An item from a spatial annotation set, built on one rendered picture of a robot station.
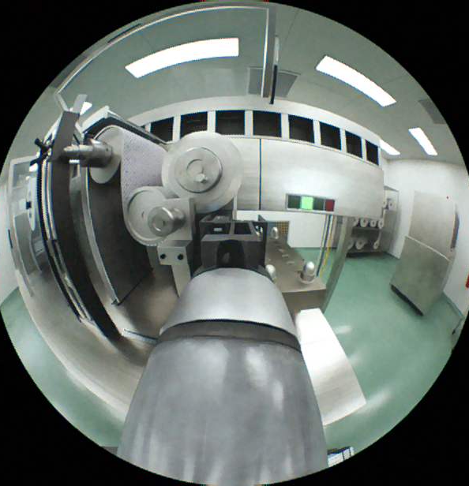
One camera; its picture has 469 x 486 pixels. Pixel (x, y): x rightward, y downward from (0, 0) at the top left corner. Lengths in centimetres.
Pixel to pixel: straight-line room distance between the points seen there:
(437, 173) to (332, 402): 467
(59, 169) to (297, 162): 73
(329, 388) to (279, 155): 72
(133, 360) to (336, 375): 43
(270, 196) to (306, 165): 21
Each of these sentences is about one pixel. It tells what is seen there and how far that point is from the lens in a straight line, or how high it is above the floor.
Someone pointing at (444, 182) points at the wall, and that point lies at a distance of 464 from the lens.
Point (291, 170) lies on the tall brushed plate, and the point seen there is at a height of 132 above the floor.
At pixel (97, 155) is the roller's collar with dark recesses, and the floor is 132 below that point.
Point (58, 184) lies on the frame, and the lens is 37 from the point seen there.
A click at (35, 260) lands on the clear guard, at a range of 106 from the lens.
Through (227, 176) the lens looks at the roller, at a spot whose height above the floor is 124.
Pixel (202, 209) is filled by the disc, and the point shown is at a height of 118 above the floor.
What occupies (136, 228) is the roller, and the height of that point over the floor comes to 115.
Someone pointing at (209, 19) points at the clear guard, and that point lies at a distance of 76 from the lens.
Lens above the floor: 121
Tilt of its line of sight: 20 degrees down
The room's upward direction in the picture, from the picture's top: straight up
